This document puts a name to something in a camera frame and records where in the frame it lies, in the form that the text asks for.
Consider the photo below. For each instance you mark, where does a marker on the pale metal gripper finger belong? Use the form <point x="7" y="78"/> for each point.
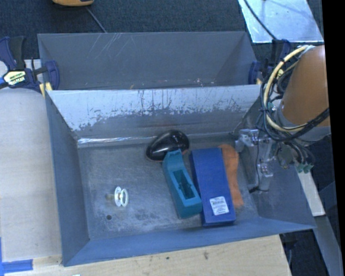
<point x="248" y="137"/>
<point x="264" y="170"/>

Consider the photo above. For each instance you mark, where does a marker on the orange cloth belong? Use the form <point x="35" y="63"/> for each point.
<point x="234" y="171"/>

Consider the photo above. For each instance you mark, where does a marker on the blue box with white label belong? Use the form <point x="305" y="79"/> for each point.
<point x="211" y="176"/>

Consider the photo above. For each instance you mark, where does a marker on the teal hollow block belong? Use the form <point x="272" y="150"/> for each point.
<point x="175" y="170"/>

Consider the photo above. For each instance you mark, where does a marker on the black computer mouse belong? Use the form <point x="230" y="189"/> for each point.
<point x="165" y="144"/>

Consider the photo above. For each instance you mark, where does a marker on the grey metal bin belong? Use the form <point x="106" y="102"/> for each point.
<point x="127" y="173"/>

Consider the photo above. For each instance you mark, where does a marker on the pale wood board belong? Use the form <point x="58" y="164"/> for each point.
<point x="24" y="176"/>

